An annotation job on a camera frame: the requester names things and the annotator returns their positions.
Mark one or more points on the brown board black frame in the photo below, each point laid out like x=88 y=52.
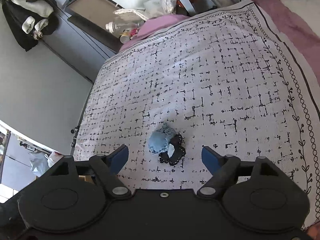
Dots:
x=92 y=16

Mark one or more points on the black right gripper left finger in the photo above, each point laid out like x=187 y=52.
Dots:
x=106 y=169

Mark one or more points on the pink bed sheet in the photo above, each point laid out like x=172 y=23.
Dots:
x=297 y=19

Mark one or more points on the white black patterned blanket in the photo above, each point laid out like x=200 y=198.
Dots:
x=227 y=79

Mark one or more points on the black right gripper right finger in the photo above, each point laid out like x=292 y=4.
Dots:
x=223 y=170

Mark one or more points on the clear plastic bottle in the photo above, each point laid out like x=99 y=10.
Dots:
x=120 y=26

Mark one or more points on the grey wardrobe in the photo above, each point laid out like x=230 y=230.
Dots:
x=83 y=49

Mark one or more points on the white plastic bag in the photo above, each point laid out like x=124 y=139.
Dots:
x=41 y=162

